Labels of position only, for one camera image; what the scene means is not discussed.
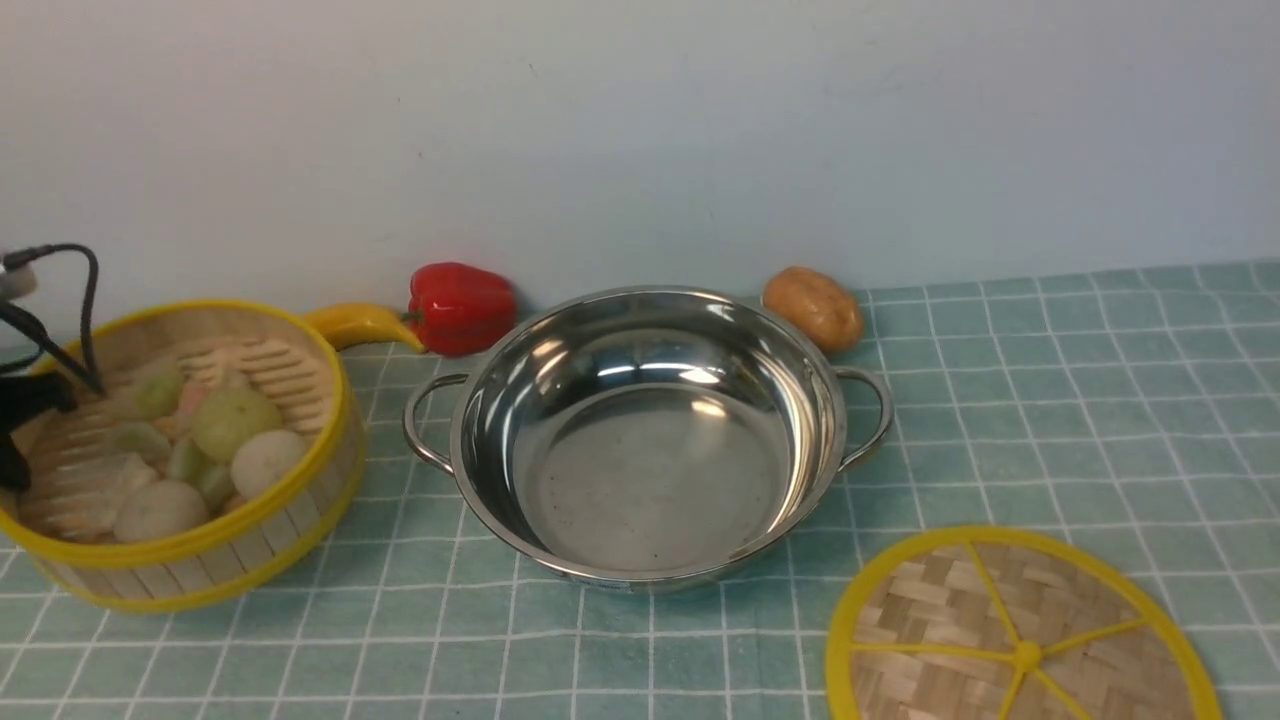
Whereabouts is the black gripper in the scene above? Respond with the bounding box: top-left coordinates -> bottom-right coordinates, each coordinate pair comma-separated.
0,372 -> 79,493

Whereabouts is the bamboo steamer basket yellow rim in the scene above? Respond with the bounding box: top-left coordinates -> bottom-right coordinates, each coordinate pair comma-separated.
3,299 -> 367,614

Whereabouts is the woven bamboo steamer lid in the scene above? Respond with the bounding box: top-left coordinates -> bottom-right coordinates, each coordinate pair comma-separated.
826,527 -> 1222,719

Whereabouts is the stainless steel pot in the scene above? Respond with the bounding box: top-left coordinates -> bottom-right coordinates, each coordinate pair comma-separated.
402,286 -> 895,594

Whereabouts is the white round bun front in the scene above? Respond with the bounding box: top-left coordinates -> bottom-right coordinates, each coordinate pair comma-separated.
111,480 -> 211,544

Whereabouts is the white round bun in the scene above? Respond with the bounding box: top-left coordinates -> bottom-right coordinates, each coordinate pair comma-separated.
230,429 -> 310,500
111,480 -> 211,544

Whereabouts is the green round bun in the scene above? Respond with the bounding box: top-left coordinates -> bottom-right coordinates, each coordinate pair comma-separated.
189,387 -> 284,465

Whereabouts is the yellow banana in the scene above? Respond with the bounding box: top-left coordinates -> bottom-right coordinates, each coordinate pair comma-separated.
302,302 -> 426,354

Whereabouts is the red bell pepper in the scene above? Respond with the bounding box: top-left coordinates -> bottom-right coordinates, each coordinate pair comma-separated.
404,263 -> 518,357

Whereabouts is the brown potato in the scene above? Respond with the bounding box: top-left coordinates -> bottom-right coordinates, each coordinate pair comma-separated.
762,266 -> 865,355

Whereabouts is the teal checkered tablecloth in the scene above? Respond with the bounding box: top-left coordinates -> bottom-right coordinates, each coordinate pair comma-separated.
1,263 -> 1279,719

